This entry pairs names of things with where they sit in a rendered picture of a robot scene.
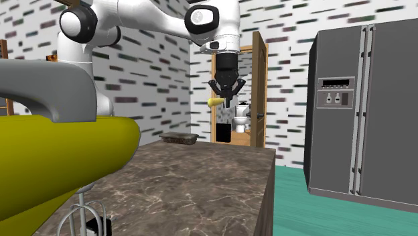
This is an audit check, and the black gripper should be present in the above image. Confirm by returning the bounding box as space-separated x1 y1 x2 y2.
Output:
208 52 247 109

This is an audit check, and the dark brown rectangular tray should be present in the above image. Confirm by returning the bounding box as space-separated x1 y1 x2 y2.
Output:
159 131 200 145

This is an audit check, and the small yellow banana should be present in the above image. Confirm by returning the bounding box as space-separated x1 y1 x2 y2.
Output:
206 97 226 109

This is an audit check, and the black bin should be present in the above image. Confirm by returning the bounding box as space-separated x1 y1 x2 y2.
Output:
216 123 232 143

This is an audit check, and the grey double-door refrigerator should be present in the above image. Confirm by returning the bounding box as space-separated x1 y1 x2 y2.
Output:
303 17 418 214

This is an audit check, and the black robot stand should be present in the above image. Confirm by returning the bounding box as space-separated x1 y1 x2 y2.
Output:
85 216 113 236

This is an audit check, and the white toilet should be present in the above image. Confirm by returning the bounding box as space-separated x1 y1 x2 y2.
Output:
231 103 251 134

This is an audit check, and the brown wooden frame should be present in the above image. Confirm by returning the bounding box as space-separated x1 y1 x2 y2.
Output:
0 39 16 117

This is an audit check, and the yellow hand mixer grey handle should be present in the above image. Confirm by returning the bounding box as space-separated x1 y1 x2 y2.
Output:
0 58 141 236

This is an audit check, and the brown wooden door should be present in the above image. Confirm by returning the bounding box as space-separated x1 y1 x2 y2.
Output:
210 30 269 149

